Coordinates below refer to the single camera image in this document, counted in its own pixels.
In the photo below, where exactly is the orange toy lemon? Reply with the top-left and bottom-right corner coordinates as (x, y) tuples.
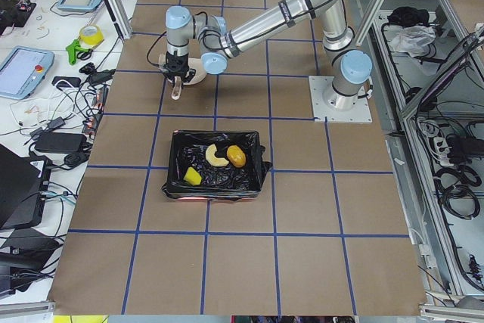
(226, 145), (247, 168)

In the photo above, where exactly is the blue teach pendant near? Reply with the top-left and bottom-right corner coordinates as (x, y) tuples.
(1, 46), (54, 100)

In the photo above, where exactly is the green plastic clamp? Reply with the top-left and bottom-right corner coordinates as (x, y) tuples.
(65, 38), (93, 65)

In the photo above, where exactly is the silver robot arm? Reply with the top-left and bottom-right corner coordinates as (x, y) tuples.
(160, 0), (372, 110)

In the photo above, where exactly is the black cable bundle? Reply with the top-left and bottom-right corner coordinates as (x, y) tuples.
(433, 167), (481, 222)

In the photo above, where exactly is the black power adapter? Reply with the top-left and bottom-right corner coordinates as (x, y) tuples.
(34, 132), (87, 154)

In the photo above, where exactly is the black laptop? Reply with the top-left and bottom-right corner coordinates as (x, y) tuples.
(1, 146), (51, 230)

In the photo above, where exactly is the black lined trash bin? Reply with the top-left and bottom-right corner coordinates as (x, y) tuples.
(162, 130), (272, 200)

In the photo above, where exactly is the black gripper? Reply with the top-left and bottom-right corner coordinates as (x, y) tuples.
(160, 52), (195, 83)

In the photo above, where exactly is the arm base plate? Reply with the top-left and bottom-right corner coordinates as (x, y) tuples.
(309, 76), (372, 124)

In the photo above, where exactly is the yellow tape roll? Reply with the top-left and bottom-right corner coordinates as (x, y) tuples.
(79, 25), (104, 46)

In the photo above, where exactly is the crumpled white cloth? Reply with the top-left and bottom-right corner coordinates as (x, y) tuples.
(389, 25), (436, 57)

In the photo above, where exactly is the toy croissant bread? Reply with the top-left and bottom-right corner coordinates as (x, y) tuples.
(205, 144), (229, 167)

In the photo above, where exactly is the yellow green sponge piece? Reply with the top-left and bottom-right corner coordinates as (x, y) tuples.
(183, 166), (202, 186)

